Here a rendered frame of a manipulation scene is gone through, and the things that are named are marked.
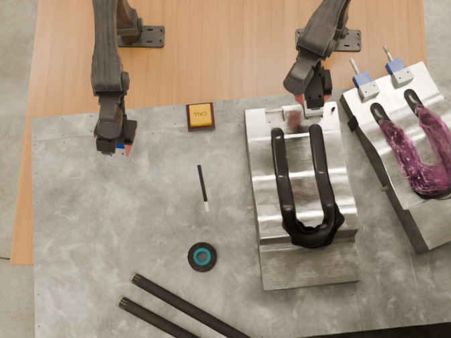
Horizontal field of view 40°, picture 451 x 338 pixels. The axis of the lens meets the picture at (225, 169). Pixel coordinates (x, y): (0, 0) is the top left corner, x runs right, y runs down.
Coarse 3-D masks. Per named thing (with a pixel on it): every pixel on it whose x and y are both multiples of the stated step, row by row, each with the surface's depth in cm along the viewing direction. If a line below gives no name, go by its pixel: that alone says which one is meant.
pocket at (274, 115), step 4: (268, 112) 177; (272, 112) 177; (276, 112) 178; (280, 112) 178; (268, 116) 177; (272, 116) 177; (276, 116) 177; (280, 116) 177; (284, 116) 175; (268, 120) 177; (272, 120) 177; (276, 120) 177; (280, 120) 177; (284, 120) 176
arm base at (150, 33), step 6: (144, 30) 190; (150, 30) 191; (156, 30) 190; (162, 30) 190; (120, 36) 190; (126, 36) 184; (132, 36) 184; (138, 36) 187; (144, 36) 190; (150, 36) 190; (156, 36) 190; (162, 36) 190; (120, 42) 189; (126, 42) 188; (132, 42) 188; (138, 42) 189; (144, 42) 189; (156, 42) 189; (162, 42) 189
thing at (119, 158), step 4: (116, 144) 167; (120, 144) 167; (116, 148) 166; (120, 148) 167; (124, 148) 167; (116, 152) 166; (120, 152) 166; (124, 152) 166; (108, 156) 165; (112, 156) 165; (116, 156) 165; (120, 156) 165; (124, 156) 165; (128, 156) 169; (108, 160) 165; (112, 160) 165; (116, 160) 165; (120, 160) 165; (124, 160) 165; (128, 160) 169; (112, 164) 169; (116, 164) 169; (120, 164) 168; (124, 164) 168; (128, 164) 170
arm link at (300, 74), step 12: (300, 36) 148; (300, 48) 151; (300, 60) 149; (312, 60) 150; (324, 60) 151; (288, 72) 152; (300, 72) 148; (312, 72) 152; (288, 84) 151; (300, 84) 149
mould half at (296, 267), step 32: (256, 128) 174; (288, 128) 174; (256, 160) 172; (288, 160) 172; (256, 192) 168; (256, 224) 170; (320, 224) 162; (352, 224) 162; (288, 256) 167; (320, 256) 167; (352, 256) 167; (288, 288) 168
